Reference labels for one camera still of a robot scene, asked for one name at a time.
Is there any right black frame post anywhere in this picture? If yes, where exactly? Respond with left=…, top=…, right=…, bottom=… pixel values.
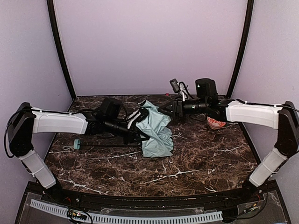
left=226, top=0, right=254, bottom=98

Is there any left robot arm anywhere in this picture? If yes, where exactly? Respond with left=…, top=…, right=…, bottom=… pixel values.
left=3, top=98, right=149, bottom=189

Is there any black curved front rail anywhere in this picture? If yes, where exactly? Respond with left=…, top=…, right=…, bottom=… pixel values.
left=36, top=186, right=266, bottom=210

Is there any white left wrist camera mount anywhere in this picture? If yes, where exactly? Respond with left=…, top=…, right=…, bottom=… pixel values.
left=127, top=110, right=141, bottom=129

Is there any left black frame post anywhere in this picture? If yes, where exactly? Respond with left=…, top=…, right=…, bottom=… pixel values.
left=46, top=0, right=77, bottom=100

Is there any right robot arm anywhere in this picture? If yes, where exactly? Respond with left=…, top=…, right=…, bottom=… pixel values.
left=158, top=78, right=299, bottom=188

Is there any black frame post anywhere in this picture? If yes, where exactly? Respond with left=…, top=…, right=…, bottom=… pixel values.
left=46, top=0, right=77, bottom=100
left=226, top=0, right=254, bottom=98

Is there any mint green folding umbrella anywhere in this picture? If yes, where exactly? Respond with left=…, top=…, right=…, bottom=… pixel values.
left=71, top=98, right=174, bottom=158

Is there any red white patterned bowl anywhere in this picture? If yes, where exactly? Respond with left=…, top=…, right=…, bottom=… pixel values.
left=207, top=117, right=226, bottom=130

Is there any grey slotted cable duct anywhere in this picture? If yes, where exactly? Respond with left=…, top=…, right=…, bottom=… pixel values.
left=29, top=199, right=223, bottom=224

